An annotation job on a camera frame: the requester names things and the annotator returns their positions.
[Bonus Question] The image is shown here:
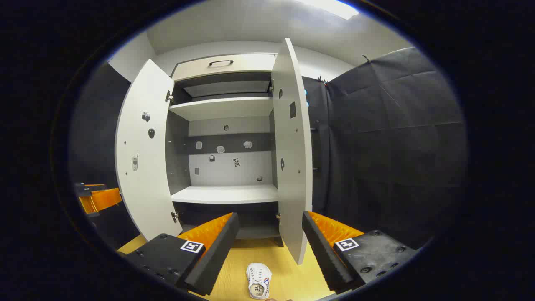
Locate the white canvas shoe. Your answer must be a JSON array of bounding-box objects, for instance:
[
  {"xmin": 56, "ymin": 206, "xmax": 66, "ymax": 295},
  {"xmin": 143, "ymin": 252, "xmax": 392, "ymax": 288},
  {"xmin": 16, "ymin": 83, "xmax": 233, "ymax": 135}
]
[{"xmin": 246, "ymin": 263, "xmax": 273, "ymax": 300}]

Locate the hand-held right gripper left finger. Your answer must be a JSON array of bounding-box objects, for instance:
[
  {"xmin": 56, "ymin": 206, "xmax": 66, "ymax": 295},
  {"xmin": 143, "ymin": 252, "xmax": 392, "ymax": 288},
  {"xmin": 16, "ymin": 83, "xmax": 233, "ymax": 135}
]
[{"xmin": 125, "ymin": 212, "xmax": 240, "ymax": 296}]

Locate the white shoe cabinet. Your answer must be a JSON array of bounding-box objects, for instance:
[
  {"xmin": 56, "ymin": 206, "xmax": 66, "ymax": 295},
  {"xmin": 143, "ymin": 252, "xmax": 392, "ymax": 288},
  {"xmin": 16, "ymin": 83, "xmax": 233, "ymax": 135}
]
[{"xmin": 115, "ymin": 38, "xmax": 313, "ymax": 265}]

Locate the white shoe cabinet door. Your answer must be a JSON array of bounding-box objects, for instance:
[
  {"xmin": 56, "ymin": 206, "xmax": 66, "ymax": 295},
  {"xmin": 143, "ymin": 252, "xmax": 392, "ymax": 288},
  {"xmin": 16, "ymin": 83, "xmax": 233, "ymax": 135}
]
[
  {"xmin": 115, "ymin": 59, "xmax": 182, "ymax": 242},
  {"xmin": 271, "ymin": 38, "xmax": 313, "ymax": 265}
]

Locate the ceiling light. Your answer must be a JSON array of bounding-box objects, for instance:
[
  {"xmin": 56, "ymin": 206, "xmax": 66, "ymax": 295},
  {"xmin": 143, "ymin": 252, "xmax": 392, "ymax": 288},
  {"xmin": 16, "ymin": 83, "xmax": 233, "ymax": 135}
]
[{"xmin": 299, "ymin": 0, "xmax": 360, "ymax": 20}]

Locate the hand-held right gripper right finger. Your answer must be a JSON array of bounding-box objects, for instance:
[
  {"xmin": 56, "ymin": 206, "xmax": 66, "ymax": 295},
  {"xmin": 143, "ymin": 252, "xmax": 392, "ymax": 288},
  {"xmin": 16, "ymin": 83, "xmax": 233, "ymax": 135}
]
[{"xmin": 301, "ymin": 210, "xmax": 419, "ymax": 294}]

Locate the white cabinet shelf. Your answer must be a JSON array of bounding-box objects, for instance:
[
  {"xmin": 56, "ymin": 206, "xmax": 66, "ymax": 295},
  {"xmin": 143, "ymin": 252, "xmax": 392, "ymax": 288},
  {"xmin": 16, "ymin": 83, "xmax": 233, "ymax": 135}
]
[
  {"xmin": 169, "ymin": 97, "xmax": 274, "ymax": 122},
  {"xmin": 171, "ymin": 184, "xmax": 279, "ymax": 204}
]

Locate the black backdrop cloth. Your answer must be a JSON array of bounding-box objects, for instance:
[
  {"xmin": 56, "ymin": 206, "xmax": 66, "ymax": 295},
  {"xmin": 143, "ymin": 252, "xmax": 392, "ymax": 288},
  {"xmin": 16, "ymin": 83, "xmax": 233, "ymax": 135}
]
[{"xmin": 69, "ymin": 47, "xmax": 467, "ymax": 252}]

